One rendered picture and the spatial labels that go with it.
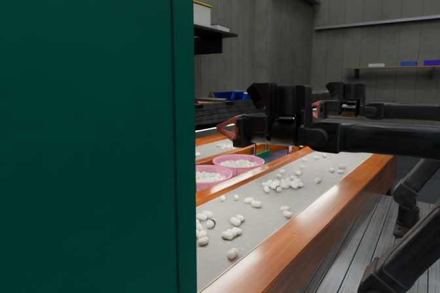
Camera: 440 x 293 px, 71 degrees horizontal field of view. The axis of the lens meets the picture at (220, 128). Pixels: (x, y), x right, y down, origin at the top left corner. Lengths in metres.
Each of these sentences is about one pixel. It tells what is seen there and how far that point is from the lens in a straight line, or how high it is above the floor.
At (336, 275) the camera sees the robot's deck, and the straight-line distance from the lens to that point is 0.95.
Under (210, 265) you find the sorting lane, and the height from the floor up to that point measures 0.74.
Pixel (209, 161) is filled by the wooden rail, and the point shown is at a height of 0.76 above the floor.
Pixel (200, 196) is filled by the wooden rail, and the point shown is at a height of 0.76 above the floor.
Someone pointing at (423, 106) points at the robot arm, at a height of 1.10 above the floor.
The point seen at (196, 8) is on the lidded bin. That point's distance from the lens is 3.53.
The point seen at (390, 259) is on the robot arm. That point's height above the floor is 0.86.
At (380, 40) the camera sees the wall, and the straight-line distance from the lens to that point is 8.32.
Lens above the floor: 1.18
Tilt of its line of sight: 9 degrees down
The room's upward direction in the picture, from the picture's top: straight up
